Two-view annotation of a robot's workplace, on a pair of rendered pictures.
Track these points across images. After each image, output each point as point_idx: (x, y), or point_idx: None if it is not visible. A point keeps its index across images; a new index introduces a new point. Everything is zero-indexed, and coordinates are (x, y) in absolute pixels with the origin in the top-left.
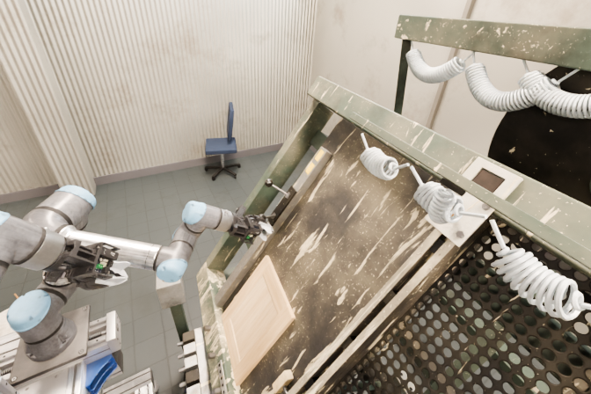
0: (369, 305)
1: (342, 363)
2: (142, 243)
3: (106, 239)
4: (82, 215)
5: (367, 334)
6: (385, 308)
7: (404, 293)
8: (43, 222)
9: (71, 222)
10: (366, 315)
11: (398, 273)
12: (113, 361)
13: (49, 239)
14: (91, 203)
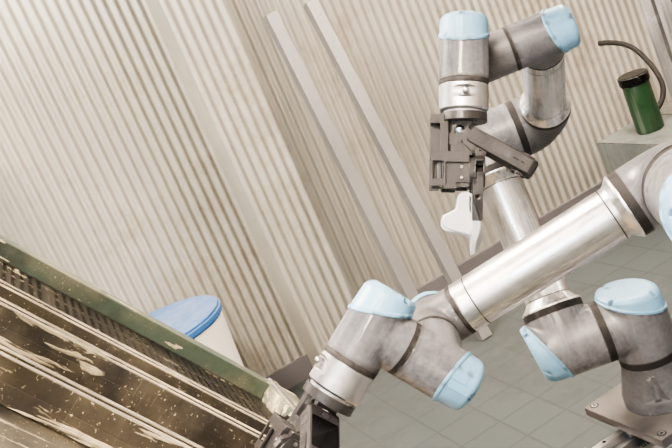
0: (97, 401)
1: (179, 435)
2: (482, 274)
3: (537, 231)
4: (658, 221)
5: (123, 407)
6: (78, 386)
7: (42, 367)
8: (642, 154)
9: (646, 205)
10: (110, 406)
11: (29, 367)
12: None
13: (439, 90)
14: (664, 229)
